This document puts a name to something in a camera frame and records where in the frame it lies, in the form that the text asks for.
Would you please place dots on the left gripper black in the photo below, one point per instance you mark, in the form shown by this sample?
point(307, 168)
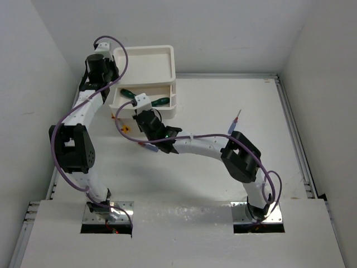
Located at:
point(111, 63)

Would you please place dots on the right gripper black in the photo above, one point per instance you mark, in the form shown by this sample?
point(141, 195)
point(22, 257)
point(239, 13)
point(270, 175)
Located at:
point(154, 110)

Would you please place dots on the small blue red screwdriver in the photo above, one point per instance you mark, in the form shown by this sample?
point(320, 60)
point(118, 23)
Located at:
point(148, 146)

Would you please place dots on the long green screwdriver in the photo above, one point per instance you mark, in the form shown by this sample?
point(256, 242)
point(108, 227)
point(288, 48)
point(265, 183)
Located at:
point(127, 93)

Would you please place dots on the white drawer container box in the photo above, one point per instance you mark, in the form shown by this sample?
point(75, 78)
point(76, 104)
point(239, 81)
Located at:
point(146, 65)

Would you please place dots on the blue handled screwdriver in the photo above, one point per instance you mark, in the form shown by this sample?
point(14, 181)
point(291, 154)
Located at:
point(234, 123)

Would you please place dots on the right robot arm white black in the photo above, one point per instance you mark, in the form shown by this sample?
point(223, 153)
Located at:
point(240, 157)

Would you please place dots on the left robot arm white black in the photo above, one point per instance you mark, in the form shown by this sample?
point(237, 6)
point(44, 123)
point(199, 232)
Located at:
point(71, 146)

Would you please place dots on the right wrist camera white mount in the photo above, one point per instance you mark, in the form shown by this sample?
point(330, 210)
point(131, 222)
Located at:
point(142, 103)

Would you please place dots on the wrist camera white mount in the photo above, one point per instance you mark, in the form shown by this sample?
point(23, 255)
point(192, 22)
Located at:
point(142, 103)
point(103, 48)

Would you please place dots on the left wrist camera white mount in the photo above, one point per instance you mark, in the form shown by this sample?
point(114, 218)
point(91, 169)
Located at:
point(103, 48)

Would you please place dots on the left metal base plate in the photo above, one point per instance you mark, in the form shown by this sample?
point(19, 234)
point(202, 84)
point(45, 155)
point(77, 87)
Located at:
point(94, 214)

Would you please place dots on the metal base plate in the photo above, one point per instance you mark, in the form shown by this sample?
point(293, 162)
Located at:
point(241, 215)
point(94, 214)

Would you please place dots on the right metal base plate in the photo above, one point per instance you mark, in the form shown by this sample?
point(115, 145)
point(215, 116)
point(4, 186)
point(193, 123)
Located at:
point(241, 215)

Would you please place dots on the aluminium frame rail left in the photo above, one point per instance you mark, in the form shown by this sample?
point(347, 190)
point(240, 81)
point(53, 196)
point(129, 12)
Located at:
point(27, 222)

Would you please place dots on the aluminium frame rail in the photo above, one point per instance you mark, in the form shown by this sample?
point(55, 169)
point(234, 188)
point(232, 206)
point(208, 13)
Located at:
point(309, 183)
point(27, 222)

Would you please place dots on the aluminium frame rail right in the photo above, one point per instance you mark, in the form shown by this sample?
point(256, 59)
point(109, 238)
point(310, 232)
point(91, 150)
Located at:
point(309, 183)

